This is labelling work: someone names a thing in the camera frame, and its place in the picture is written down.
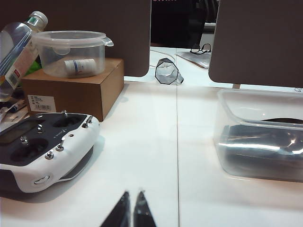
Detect clear plastic document sleeve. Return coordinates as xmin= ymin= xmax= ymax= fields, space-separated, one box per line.
xmin=175 ymin=51 xmax=212 ymax=69

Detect black rimmed glass cup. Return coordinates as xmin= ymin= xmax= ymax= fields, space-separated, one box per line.
xmin=154 ymin=58 xmax=185 ymax=85

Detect white black remote controller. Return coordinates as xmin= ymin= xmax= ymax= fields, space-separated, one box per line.
xmin=0 ymin=110 xmax=100 ymax=193

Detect brown cardboard box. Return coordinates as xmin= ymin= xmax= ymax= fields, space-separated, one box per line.
xmin=20 ymin=58 xmax=125 ymax=122

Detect green packet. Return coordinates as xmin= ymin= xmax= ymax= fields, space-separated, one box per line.
xmin=27 ymin=60 xmax=42 ymax=75

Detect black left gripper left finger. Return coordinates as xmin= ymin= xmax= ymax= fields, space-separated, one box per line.
xmin=99 ymin=190 xmax=132 ymax=227

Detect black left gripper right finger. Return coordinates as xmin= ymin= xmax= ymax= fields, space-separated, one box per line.
xmin=133 ymin=188 xmax=158 ymax=227

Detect transparent rectangular plastic box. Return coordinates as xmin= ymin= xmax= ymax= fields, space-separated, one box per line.
xmin=214 ymin=88 xmax=303 ymax=183

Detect black framed eyeglasses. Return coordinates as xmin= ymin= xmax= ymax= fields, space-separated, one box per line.
xmin=190 ymin=43 xmax=212 ymax=54

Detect clear plastic water bottle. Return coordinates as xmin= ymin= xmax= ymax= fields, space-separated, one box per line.
xmin=0 ymin=11 xmax=49 ymax=103

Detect person in black shirt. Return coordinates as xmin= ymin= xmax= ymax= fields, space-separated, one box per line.
xmin=151 ymin=0 xmax=219 ymax=48

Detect white blue pen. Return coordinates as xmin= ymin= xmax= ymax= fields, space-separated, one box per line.
xmin=0 ymin=99 xmax=26 ymax=119

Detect small white medicine bottle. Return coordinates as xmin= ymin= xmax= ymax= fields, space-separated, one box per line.
xmin=64 ymin=58 xmax=96 ymax=78

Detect round clear plastic container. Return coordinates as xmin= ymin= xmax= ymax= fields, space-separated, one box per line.
xmin=30 ymin=30 xmax=115 ymax=79

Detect dark blue slippers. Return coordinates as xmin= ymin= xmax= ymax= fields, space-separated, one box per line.
xmin=222 ymin=117 xmax=303 ymax=172

